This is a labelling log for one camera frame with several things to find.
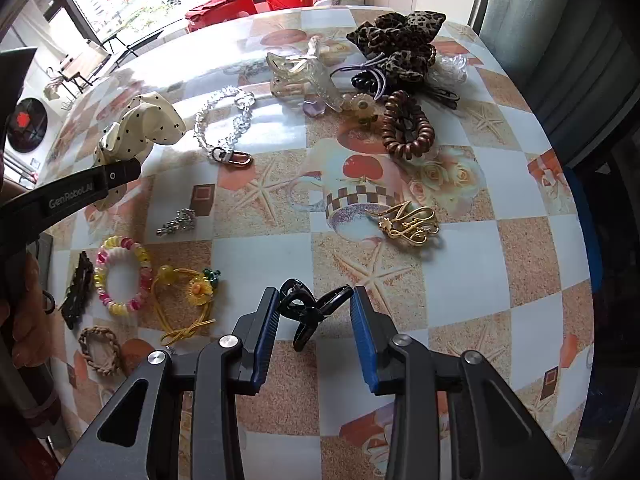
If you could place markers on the cream polka dot scrunchie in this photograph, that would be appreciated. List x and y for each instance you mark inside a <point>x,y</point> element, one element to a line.
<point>150,120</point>

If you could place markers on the gold letter hair clip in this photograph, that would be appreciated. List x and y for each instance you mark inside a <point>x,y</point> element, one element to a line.
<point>400,222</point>

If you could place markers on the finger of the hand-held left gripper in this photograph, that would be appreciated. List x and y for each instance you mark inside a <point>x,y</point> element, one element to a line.
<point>75,195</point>

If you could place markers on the purple gem bead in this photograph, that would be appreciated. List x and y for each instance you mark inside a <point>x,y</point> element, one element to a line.
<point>315,108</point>

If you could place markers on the person's left hand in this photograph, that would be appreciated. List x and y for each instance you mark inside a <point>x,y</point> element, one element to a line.
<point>22,330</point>

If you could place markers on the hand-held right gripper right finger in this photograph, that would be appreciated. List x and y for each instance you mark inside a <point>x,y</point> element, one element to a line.
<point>362,340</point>

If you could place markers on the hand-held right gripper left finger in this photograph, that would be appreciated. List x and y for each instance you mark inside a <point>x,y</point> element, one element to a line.
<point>265,340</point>

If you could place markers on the checkered patterned tablecloth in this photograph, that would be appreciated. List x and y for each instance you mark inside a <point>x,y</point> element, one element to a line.
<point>475,240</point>

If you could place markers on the dark rectangular hair clip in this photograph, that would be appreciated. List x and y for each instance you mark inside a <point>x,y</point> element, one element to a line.
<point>75,295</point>

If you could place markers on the silver rhinestone hair clip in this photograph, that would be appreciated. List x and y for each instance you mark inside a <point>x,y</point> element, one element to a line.
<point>175,222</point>

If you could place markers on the small black claw clip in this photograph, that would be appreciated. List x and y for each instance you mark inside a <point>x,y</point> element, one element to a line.
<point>295,305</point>

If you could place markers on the white washing machine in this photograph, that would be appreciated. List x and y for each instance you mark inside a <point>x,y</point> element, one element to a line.
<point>30,122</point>

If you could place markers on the leopard print scrunchie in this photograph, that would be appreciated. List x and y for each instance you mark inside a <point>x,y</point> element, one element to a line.
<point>395,35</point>

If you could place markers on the clear hair claw clip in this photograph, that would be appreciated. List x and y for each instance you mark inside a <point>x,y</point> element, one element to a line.
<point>315,80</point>

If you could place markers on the black folding chair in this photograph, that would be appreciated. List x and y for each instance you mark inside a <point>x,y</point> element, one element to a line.
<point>80,62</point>

